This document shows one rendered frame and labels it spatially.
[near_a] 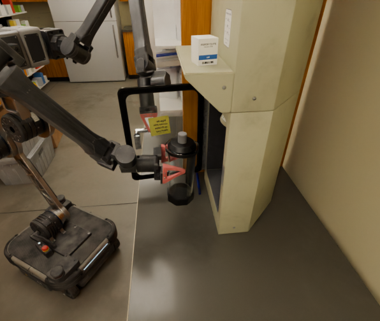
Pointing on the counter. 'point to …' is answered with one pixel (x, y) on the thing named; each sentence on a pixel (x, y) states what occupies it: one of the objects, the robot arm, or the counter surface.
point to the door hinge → (205, 133)
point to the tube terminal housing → (259, 99)
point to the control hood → (208, 79)
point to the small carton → (204, 49)
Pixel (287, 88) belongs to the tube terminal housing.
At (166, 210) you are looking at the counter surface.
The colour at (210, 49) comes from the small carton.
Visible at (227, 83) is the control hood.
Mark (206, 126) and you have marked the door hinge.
